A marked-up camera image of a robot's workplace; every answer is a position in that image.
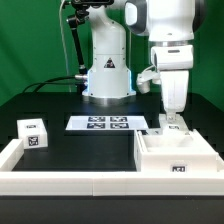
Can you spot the white U-shaped border frame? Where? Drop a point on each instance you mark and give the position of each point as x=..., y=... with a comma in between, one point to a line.
x=101, y=183

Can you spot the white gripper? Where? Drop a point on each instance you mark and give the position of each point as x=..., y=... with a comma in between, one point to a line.
x=173, y=65

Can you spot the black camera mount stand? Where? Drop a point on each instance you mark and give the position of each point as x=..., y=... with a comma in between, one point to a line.
x=81, y=14

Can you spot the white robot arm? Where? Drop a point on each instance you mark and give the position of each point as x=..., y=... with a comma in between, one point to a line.
x=160, y=32

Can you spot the white cabinet body box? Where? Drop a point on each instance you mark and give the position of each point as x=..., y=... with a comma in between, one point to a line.
x=174, y=153

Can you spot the white cabinet door panel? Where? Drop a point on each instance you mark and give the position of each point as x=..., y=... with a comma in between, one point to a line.
x=178, y=126

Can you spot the small white cube part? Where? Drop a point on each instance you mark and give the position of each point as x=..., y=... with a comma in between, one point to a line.
x=33, y=133

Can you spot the white fiducial marker sheet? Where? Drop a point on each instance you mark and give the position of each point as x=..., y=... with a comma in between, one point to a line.
x=106, y=123

